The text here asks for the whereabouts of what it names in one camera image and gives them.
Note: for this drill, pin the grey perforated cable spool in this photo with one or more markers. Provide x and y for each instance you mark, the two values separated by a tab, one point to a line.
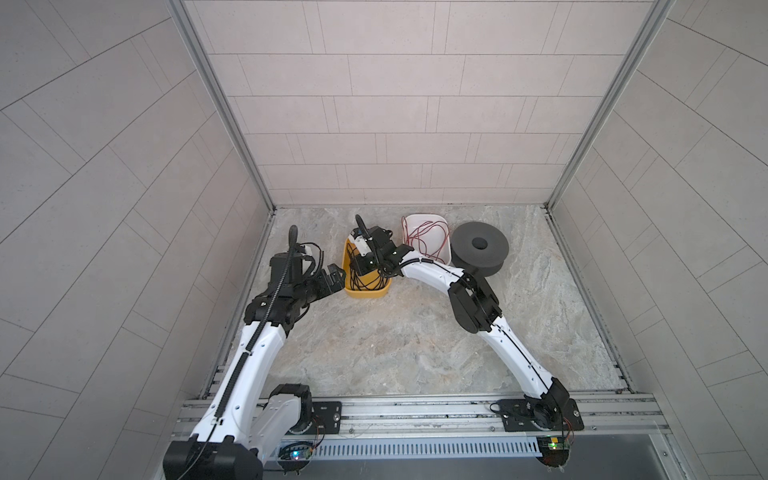
479	247

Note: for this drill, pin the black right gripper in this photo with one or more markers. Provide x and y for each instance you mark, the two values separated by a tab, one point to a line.
360	260

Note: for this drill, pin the right circuit board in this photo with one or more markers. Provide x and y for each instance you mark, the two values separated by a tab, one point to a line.
555	451

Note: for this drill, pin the white plastic tray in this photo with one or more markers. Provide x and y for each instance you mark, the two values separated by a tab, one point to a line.
429	234

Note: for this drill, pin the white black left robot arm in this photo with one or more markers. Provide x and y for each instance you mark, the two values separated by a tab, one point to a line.
235	438

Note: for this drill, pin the left circuit board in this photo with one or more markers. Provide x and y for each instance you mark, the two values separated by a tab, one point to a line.
301	451

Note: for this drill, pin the aluminium corner post left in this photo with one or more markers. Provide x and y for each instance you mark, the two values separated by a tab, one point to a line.
192	40

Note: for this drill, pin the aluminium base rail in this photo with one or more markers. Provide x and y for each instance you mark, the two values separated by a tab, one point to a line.
453	417

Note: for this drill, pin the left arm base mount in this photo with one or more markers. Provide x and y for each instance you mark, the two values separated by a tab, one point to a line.
325	419

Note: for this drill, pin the aluminium corner post right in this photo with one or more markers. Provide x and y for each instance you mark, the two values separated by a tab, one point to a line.
641	43

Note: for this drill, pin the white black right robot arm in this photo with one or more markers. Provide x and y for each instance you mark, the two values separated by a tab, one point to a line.
477	310

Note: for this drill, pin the circuit board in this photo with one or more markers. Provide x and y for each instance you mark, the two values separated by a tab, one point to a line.
301	451
555	451

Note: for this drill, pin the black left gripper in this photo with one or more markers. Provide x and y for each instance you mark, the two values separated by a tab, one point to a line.
335	283

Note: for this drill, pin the yellow plastic tray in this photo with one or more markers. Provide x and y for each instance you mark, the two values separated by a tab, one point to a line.
368	286

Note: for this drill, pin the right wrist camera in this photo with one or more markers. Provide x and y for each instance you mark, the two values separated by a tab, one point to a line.
359	237

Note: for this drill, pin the aluminium corner post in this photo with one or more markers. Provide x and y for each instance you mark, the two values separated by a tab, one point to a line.
641	43
192	40

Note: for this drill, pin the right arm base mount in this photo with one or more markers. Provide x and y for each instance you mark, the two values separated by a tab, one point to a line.
531	415

